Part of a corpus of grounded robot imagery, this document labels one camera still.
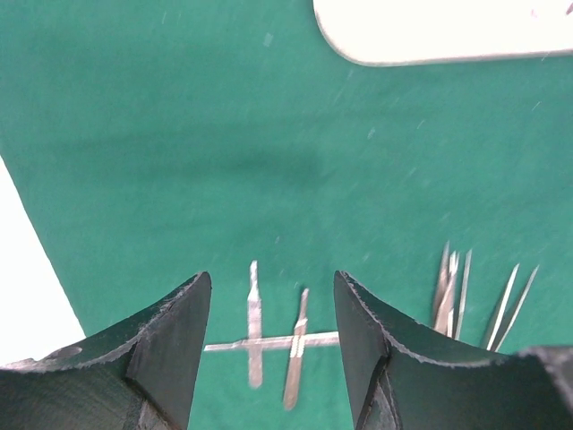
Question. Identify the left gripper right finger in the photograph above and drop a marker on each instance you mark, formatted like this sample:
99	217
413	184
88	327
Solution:
401	374

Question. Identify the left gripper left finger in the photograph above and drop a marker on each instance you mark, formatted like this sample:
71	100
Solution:
139	373

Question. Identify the steel blunt tweezers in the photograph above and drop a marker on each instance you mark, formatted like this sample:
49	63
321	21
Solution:
448	309

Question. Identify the thin steel probe rod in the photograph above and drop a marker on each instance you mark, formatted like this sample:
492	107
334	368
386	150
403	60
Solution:
321	339

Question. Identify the steel fine-point tweezers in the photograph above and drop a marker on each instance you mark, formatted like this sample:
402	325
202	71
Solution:
505	312

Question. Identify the steel scalpel handle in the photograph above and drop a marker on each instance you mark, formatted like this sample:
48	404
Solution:
294	369
254	319

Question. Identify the green surgical cloth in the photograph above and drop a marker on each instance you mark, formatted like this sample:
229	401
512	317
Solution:
151	140

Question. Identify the steel instrument tray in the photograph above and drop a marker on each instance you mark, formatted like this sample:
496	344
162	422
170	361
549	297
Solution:
396	33

